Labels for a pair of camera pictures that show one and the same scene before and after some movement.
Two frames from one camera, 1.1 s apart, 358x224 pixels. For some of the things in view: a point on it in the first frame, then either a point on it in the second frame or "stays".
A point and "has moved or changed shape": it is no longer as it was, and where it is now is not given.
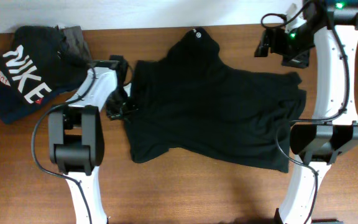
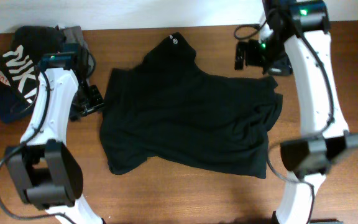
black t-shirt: [191, 103] has moved or changed shape
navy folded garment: [11, 108] stays
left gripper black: [114, 112] to [95, 105]
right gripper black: [276, 36] to [280, 66]
